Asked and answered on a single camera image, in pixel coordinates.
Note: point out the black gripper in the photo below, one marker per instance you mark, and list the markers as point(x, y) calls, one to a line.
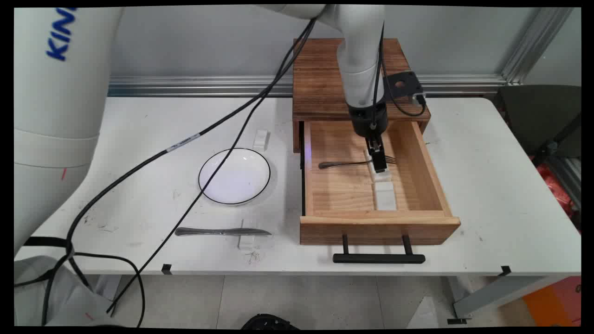
point(367, 119)

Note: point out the metal fork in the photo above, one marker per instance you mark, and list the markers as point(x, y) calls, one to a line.
point(343, 163)

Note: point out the metal table knife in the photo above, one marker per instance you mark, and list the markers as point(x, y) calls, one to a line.
point(209, 231)

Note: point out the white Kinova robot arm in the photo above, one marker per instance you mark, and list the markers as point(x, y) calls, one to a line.
point(55, 116)

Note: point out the light wooden drawer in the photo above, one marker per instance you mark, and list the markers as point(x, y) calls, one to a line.
point(343, 195)

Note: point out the dark wooden drawer cabinet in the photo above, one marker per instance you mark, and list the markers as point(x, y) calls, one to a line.
point(320, 83)

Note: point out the white plate black rim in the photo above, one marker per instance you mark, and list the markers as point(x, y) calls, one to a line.
point(241, 178)

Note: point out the black tape piece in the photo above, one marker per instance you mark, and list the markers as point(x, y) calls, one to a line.
point(505, 270)
point(166, 268)

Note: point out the grey table leg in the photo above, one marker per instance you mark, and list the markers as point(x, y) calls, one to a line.
point(492, 294)

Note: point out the red plastic bag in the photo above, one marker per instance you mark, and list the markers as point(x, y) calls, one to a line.
point(557, 185)

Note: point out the black round floor object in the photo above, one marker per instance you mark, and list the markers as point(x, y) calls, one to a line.
point(269, 322)

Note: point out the orange box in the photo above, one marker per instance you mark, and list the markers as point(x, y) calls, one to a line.
point(554, 301)

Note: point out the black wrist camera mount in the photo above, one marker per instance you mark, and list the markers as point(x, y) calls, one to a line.
point(403, 84)

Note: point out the slanted aluminium post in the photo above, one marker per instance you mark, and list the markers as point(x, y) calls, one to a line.
point(533, 46)

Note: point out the horizontal aluminium rail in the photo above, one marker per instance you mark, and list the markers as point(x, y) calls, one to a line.
point(195, 86)

